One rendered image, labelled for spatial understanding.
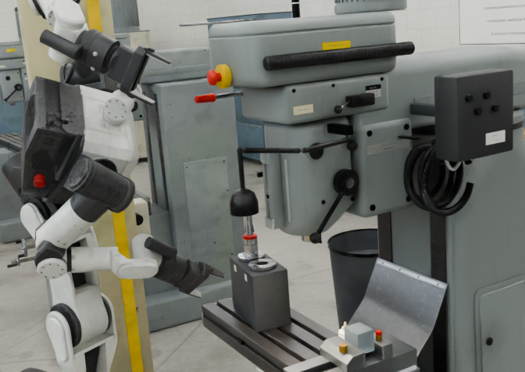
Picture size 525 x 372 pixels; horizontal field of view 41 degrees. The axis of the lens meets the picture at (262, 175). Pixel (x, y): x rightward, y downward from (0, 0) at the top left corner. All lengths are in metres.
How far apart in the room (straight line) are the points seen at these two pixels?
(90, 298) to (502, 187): 1.29
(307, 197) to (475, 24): 5.44
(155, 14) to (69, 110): 9.53
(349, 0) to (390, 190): 0.53
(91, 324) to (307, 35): 1.10
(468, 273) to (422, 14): 5.70
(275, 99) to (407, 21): 6.11
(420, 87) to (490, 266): 0.59
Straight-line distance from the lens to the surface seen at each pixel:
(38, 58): 3.39
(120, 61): 1.71
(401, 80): 1.97
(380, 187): 1.94
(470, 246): 2.13
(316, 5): 9.14
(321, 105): 1.79
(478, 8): 7.12
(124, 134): 1.95
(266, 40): 1.69
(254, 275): 2.19
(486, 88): 1.81
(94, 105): 1.99
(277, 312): 2.25
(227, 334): 2.36
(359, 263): 3.87
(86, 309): 2.24
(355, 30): 1.84
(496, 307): 2.26
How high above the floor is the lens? 1.88
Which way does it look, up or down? 12 degrees down
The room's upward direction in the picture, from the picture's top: 4 degrees counter-clockwise
